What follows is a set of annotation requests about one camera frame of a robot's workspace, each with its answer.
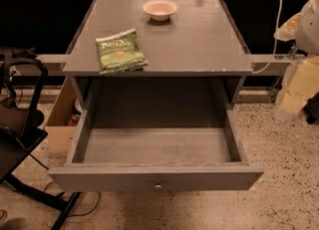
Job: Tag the green jalapeno chip bag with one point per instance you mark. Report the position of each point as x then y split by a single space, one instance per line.
120 52

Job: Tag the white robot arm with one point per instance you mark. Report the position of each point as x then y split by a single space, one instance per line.
301 79

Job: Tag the grey cabinet with top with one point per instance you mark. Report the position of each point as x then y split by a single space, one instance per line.
195 58

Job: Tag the open grey top drawer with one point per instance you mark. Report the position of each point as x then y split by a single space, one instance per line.
126 150

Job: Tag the silver drawer knob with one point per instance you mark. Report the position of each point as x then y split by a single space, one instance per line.
158 186

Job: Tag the white paper bowl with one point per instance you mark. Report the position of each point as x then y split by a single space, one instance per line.
160 10

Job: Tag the cardboard box on floor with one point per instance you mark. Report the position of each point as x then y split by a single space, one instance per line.
59 126

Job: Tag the black stand with tray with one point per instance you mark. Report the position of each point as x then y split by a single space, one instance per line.
20 133

